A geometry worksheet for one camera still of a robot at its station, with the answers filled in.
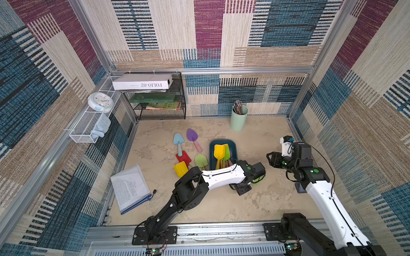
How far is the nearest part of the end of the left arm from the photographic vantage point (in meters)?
0.64

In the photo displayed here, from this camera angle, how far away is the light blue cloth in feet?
2.18

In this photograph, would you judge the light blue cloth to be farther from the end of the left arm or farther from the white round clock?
the end of the left arm

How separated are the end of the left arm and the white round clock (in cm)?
65

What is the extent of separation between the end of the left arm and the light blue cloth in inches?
22.9

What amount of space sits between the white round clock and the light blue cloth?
0.04m

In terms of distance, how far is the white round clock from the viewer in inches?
28.8
